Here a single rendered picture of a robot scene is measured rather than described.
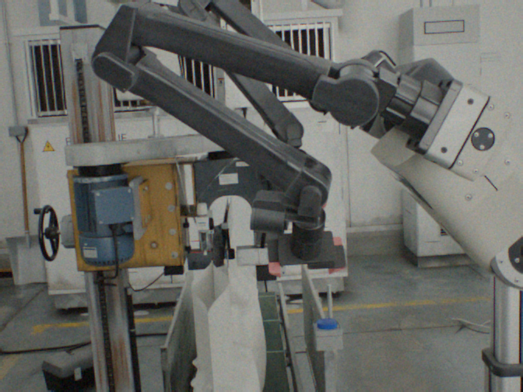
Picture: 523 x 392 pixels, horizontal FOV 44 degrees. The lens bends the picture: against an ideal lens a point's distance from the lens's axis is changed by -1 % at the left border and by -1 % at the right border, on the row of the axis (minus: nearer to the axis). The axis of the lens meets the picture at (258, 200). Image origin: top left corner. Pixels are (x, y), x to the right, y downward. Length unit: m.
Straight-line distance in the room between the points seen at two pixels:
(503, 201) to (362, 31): 3.91
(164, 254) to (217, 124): 1.00
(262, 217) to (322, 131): 3.61
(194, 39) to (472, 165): 0.46
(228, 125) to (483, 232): 0.51
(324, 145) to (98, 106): 2.87
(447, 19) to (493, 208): 4.48
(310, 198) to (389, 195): 5.12
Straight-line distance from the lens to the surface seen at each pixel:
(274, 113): 1.55
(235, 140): 1.05
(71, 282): 5.01
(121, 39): 1.04
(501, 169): 1.19
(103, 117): 2.03
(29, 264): 6.16
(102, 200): 1.72
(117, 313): 2.13
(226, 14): 1.61
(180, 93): 1.05
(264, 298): 3.77
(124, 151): 1.78
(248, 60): 1.01
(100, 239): 1.81
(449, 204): 1.18
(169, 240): 1.99
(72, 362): 3.67
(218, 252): 2.00
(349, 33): 5.06
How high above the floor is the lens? 1.52
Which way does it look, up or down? 9 degrees down
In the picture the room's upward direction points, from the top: 3 degrees counter-clockwise
